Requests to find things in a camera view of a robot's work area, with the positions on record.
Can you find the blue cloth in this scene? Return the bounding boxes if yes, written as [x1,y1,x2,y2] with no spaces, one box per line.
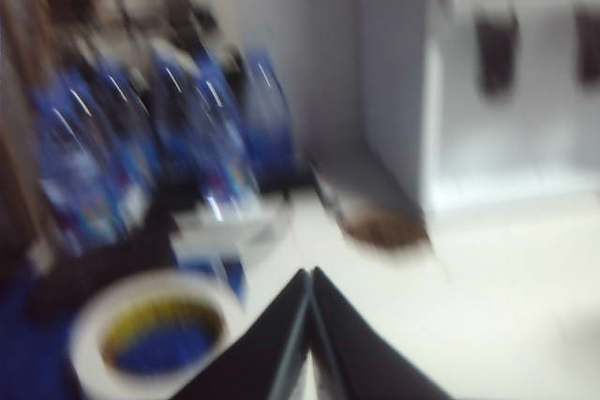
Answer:
[0,249,248,400]

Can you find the white water dispenser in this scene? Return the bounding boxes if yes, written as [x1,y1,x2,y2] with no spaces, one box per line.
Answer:
[353,0,600,232]

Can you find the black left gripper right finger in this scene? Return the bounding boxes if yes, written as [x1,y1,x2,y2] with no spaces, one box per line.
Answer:
[311,266,451,400]

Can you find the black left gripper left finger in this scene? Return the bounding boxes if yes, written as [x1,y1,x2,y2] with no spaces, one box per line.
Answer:
[175,268,314,400]

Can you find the black flat box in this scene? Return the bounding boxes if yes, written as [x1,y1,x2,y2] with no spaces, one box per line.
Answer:
[25,226,182,319]

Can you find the black dispenser tap paddle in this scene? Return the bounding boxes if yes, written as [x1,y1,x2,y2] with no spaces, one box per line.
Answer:
[472,1,521,96]
[571,1,600,90]

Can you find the brown wooden board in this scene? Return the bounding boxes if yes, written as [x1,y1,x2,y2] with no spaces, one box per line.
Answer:
[0,0,62,242]

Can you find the white tape roll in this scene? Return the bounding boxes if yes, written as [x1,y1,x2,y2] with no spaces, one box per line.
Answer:
[67,271,248,400]

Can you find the small white box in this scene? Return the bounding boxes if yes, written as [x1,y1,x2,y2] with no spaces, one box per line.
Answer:
[171,205,287,259]

